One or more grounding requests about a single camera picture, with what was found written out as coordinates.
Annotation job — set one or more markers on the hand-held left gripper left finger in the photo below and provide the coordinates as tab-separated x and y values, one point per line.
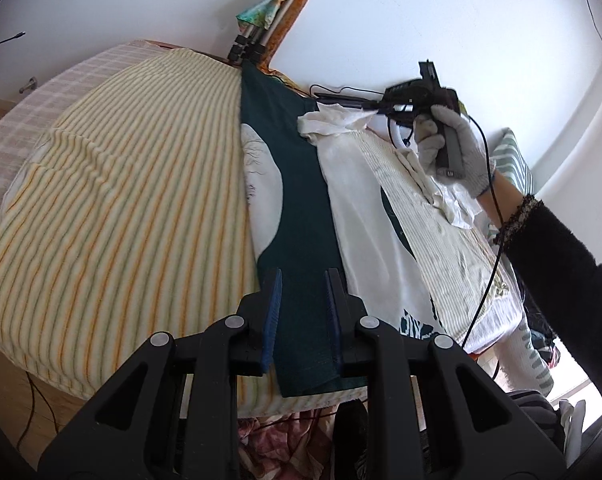
273	310

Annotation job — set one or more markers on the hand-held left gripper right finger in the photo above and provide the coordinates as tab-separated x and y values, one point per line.
332	320

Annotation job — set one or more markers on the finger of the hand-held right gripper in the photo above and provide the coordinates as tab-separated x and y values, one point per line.
375	106

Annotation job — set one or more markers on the white garment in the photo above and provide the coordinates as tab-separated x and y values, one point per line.
366	220

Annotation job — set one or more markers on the dark green garment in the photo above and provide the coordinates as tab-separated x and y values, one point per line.
301	200

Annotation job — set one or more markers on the person's right forearm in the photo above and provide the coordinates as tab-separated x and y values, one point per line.
566	280

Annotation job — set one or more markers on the person's right hand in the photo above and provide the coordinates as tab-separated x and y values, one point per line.
468	155

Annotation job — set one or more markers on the orange patterned cloth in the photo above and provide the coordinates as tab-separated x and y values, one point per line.
292	25

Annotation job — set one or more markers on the black cloth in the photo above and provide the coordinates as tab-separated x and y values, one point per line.
352	435

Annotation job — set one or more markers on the green striped pillow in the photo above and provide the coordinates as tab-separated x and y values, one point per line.
517	160

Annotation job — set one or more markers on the pink floral cloth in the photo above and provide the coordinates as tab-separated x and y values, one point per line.
286	445

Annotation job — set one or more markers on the pinstriped white cloth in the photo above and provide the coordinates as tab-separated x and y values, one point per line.
446	250

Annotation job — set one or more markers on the grey tripod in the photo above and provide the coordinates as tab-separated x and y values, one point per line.
253	42

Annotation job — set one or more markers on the yellow striped blanket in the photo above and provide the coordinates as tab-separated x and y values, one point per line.
126	200

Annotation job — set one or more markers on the white green patterned cloth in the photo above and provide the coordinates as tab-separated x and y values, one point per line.
531	355

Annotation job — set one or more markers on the grey striped cloth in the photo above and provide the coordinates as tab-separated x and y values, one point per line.
536	410

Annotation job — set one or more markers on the checkered bed sheet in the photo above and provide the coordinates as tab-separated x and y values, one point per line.
11	150

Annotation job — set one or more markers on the metal wall hook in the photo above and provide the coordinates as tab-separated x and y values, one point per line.
28	85

